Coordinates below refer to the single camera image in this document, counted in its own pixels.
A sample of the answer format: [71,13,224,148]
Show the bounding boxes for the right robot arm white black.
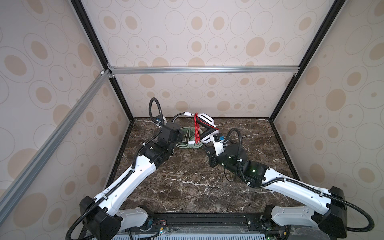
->
[196,128,375,239]

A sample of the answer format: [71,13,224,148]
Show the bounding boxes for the black frame post right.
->
[270,0,347,123]

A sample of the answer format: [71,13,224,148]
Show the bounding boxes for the aluminium rail wall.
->
[1,70,111,224]
[111,66,300,75]

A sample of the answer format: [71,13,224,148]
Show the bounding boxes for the aluminium rail back wall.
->
[111,66,300,75]

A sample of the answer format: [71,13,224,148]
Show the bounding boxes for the black frame post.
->
[270,0,347,123]
[70,0,135,122]

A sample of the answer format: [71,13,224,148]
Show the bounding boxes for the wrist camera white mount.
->
[155,115,167,126]
[210,133,225,156]

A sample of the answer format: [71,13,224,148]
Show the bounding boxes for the aluminium rail left wall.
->
[1,70,111,224]

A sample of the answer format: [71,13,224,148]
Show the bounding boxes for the mint green headphones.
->
[176,127,203,149]

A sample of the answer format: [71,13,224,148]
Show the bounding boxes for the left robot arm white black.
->
[65,97,183,240]

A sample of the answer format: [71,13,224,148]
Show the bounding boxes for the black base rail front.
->
[78,212,337,240]

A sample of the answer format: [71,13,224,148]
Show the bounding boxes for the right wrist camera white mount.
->
[210,133,225,156]

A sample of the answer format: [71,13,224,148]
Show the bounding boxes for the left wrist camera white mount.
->
[155,115,167,126]

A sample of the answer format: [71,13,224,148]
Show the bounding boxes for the black frame post left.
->
[70,0,135,122]

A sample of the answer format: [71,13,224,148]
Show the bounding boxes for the white black headphones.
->
[171,111,220,146]

